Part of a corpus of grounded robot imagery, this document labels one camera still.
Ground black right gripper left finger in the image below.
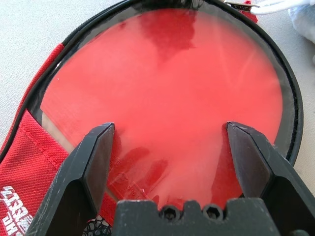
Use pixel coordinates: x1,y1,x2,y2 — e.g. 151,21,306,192
24,121,116,236

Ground black red paddle case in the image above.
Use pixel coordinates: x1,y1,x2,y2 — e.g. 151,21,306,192
0,0,305,236

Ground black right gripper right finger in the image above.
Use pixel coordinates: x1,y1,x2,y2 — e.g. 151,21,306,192
225,120,315,236

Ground red ping-pong paddle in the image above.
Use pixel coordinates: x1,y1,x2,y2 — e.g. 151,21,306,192
40,12,284,209

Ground grey plush keychain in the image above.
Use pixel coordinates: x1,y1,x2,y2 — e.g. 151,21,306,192
248,0,315,64

